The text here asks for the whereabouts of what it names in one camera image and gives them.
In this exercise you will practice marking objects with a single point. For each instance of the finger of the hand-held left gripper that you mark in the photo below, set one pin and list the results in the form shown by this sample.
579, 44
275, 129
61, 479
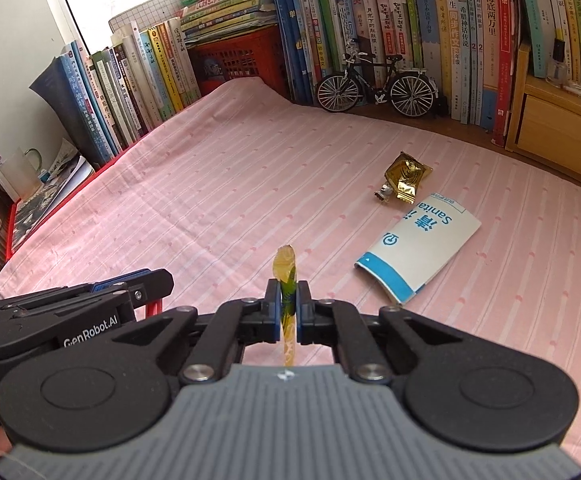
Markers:
150, 284

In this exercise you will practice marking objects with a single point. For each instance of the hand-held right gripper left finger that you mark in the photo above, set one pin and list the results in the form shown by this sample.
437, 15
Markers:
272, 320

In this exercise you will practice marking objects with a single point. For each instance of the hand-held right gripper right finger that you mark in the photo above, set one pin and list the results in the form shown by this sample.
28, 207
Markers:
301, 320

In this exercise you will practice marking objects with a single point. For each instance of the red wrapper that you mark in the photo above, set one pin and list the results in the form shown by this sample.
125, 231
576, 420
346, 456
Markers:
154, 310

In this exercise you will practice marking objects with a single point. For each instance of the gold green foil bag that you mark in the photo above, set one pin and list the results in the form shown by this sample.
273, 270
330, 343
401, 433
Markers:
286, 270

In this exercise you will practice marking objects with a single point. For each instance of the stack of flat books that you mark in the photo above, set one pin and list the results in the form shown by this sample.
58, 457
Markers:
225, 10

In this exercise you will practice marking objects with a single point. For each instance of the red plastic box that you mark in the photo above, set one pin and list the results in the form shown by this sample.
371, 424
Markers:
11, 235

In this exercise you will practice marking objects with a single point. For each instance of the pink striped bedsheet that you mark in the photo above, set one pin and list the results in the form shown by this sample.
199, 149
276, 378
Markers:
220, 185

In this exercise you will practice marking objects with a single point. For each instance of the white blue wipes packet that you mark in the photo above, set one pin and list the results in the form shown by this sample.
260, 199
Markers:
420, 250

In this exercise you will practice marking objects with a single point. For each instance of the clear glass mug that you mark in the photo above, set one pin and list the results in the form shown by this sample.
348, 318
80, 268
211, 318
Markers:
20, 175

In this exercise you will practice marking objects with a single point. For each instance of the crumpled gold wrapper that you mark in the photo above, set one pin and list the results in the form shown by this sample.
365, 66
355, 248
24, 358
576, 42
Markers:
405, 175

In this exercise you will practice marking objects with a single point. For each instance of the large dark blue folder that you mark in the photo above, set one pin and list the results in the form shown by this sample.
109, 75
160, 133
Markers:
65, 95

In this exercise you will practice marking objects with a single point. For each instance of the red plastic crate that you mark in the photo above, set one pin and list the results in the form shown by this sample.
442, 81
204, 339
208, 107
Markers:
240, 60

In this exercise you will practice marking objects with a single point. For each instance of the black model bicycle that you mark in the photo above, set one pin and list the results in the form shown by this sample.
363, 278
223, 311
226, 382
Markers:
413, 92

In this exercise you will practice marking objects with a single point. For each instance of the white grid board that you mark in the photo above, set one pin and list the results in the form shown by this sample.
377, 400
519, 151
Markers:
120, 20

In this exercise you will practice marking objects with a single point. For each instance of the wooden drawer organizer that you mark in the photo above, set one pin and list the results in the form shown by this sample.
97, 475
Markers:
555, 125

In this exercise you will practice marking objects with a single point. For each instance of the small clear bottle black cap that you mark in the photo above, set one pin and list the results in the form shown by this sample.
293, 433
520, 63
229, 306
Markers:
557, 62

